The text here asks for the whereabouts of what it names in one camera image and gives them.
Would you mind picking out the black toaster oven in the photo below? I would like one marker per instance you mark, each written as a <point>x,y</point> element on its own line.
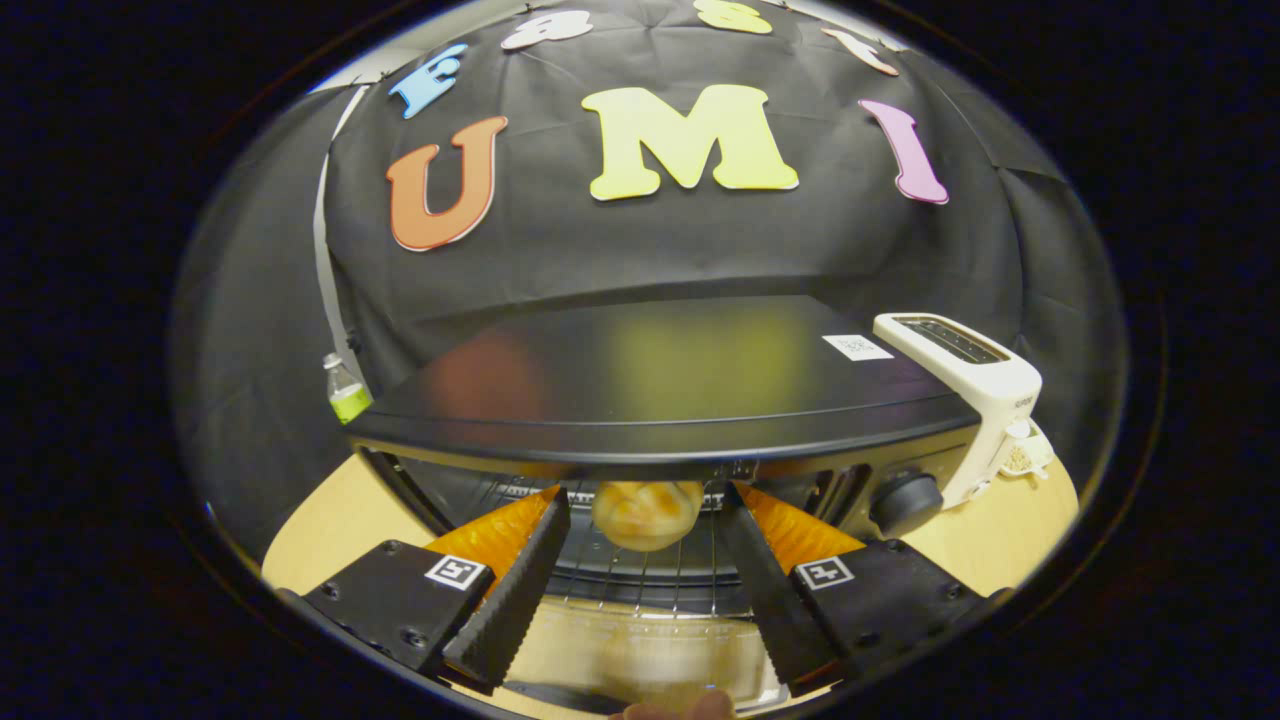
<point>660,380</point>

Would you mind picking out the green label plastic bottle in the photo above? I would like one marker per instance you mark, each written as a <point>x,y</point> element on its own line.
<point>347,395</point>

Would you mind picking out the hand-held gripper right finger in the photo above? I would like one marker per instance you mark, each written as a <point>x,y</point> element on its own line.
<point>770,600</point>

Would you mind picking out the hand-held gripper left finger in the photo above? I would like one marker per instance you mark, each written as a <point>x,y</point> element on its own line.
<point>510,600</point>

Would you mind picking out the round bread roll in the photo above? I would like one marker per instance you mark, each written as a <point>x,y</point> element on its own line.
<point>647,515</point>

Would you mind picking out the white pop-up toaster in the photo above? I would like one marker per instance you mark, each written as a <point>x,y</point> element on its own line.
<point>990,400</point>

